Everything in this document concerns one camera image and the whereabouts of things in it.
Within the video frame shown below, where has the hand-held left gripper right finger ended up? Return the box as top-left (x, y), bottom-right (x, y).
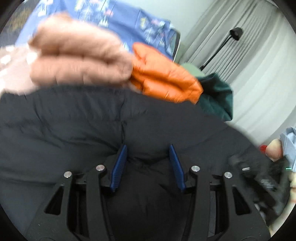
top-left (170, 144), bottom-right (271, 241)

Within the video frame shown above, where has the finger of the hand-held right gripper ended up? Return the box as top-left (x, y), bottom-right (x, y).
top-left (229, 154), bottom-right (290, 226)

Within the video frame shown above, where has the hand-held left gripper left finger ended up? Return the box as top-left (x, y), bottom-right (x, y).
top-left (24, 144), bottom-right (127, 241)

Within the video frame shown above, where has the black hooded puffer jacket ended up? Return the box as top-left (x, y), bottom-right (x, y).
top-left (0, 85), bottom-right (289, 241)

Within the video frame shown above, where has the person's right hand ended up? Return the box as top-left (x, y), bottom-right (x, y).
top-left (265, 139), bottom-right (284, 162)

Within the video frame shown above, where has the grey pleated curtain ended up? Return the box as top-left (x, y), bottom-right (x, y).
top-left (183, 0), bottom-right (296, 144)

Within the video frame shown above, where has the dark green garment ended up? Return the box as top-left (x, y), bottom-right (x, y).
top-left (196, 74), bottom-right (234, 122)

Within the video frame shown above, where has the orange puffer jacket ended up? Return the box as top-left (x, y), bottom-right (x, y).
top-left (129, 43), bottom-right (204, 104)

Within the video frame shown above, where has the green padded bed headboard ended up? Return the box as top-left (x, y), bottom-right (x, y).
top-left (180, 62), bottom-right (205, 79)

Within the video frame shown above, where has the peach puffer jacket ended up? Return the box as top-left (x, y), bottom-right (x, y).
top-left (28, 13), bottom-right (134, 87)

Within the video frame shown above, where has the black floor lamp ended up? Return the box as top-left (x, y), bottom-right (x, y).
top-left (199, 27), bottom-right (243, 71)

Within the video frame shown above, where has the blue tree print sheet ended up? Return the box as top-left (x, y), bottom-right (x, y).
top-left (16, 0), bottom-right (181, 62)

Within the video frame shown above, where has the pink patterned bed sheet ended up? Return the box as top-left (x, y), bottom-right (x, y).
top-left (0, 45), bottom-right (40, 95)

